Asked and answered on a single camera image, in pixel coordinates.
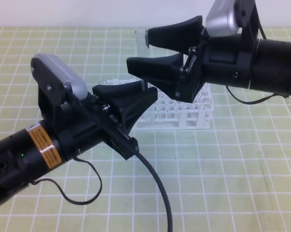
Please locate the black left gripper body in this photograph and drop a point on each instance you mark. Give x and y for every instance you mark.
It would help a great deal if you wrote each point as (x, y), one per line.
(79, 125)

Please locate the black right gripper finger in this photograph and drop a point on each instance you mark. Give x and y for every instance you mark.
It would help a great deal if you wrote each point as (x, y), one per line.
(162, 72)
(177, 37)

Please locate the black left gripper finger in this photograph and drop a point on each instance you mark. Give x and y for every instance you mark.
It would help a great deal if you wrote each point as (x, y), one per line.
(128, 116)
(128, 95)

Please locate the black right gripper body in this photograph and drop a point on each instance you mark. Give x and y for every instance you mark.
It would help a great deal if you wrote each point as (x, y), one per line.
(225, 61)

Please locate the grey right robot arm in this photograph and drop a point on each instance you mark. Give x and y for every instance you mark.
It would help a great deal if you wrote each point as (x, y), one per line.
(271, 70)

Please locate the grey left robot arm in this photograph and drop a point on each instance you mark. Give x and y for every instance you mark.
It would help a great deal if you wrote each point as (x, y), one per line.
(26, 157)

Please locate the clear test tube in rack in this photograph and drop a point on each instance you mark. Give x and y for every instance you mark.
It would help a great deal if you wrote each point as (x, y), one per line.
(103, 82)

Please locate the white plastic test tube rack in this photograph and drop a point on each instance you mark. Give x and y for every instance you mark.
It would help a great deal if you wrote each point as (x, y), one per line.
(167, 114)

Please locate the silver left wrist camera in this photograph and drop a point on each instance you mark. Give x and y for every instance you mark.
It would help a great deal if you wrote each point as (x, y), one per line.
(64, 74)

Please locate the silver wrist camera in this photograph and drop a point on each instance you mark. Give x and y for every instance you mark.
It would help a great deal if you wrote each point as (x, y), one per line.
(64, 74)
(226, 17)

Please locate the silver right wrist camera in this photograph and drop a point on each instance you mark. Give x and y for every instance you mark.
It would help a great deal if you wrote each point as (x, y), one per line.
(226, 17)

